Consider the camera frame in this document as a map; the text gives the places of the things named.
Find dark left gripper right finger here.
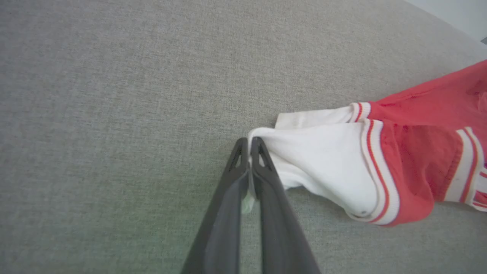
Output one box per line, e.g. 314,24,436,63
249,137,322,274

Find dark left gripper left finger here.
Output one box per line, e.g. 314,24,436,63
180,137,250,274

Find red and white garment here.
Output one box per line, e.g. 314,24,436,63
240,59,487,227

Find grey fabric sofa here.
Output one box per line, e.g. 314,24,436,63
0,0,487,274

